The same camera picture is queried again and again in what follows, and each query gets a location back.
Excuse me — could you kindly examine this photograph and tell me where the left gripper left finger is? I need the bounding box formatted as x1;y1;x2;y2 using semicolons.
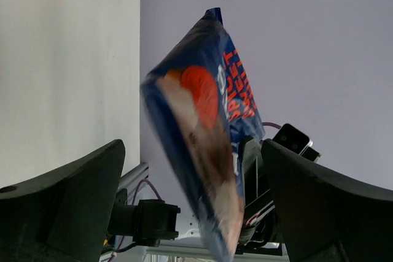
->
1;139;125;261

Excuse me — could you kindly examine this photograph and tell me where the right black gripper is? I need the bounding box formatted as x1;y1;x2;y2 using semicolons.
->
236;136;284;254

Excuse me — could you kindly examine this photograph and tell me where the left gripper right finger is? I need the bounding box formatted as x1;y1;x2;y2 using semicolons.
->
262;140;392;261

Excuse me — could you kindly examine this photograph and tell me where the blue Burts bag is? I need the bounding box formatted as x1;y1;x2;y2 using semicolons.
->
141;7;265;261

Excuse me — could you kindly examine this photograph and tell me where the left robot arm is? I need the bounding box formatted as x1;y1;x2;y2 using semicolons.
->
1;140;392;261

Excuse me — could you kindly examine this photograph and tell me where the aluminium mounting rail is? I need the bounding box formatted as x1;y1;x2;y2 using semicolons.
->
118;162;289;262

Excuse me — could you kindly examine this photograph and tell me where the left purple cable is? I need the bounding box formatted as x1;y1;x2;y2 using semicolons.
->
101;179;163;260

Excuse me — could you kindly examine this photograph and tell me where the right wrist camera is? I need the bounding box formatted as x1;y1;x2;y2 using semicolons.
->
273;123;321;163

